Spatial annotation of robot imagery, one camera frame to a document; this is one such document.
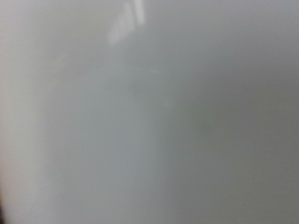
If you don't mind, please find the white mug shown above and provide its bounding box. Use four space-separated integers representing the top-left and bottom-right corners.
0 0 299 224

